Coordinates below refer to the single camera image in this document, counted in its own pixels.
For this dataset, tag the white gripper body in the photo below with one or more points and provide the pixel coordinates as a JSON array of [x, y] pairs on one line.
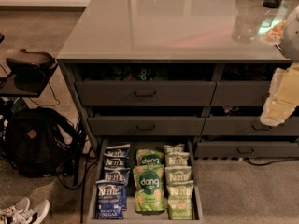
[[291, 36]]

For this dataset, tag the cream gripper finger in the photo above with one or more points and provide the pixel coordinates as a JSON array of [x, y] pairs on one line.
[[275, 113]]

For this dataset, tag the green dang chip bag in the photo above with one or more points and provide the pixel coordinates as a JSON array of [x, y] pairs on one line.
[[149, 188], [149, 157]]

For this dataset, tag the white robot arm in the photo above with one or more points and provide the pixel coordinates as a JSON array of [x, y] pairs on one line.
[[289, 46]]

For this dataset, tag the top right grey drawer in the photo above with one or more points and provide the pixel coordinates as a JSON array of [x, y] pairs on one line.
[[244, 84]]

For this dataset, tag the grey drawer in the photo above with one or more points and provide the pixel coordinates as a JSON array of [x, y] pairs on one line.
[[246, 149], [156, 121], [144, 85], [245, 121], [244, 84]]

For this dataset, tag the bottom right grey drawer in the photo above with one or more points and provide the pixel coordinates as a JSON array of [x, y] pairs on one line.
[[246, 149]]

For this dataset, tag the middle right grey drawer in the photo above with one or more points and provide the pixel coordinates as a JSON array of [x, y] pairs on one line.
[[245, 121]]

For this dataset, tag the grey drawer cabinet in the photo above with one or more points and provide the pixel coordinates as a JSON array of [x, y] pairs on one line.
[[202, 33]]

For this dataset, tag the rear green Kettle chip bag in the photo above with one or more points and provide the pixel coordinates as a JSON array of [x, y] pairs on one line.
[[176, 148]]

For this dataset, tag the green kettle chip bag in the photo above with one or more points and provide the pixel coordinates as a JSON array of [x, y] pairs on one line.
[[176, 148], [179, 201], [178, 174], [177, 159]]

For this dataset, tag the front green Kettle chip bag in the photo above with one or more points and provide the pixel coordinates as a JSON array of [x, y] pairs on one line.
[[179, 201]]

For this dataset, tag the open bottom left drawer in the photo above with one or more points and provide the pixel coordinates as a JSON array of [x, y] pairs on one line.
[[130, 216]]

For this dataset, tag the rear blue Kettle chip bag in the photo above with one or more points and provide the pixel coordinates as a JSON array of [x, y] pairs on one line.
[[119, 150]]

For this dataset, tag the blue kettle chip bag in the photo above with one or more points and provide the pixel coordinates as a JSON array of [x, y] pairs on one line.
[[120, 175], [109, 199], [115, 162], [119, 150]]

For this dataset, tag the top left grey drawer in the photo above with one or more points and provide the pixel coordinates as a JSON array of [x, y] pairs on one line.
[[144, 85]]

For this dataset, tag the middle left grey drawer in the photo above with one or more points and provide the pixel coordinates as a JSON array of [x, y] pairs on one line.
[[156, 121]]

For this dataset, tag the front blue Kettle chip bag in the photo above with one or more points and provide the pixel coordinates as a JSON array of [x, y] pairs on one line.
[[109, 199]]

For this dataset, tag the black white marker tag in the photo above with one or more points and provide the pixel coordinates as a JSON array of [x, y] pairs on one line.
[[274, 35]]

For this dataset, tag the black backpack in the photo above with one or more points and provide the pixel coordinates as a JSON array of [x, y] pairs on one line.
[[35, 145]]

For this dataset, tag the black device on side table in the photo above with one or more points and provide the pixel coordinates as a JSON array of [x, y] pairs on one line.
[[30, 64]]

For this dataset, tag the grey white sneaker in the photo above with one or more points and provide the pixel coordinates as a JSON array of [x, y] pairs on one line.
[[22, 205], [32, 216]]

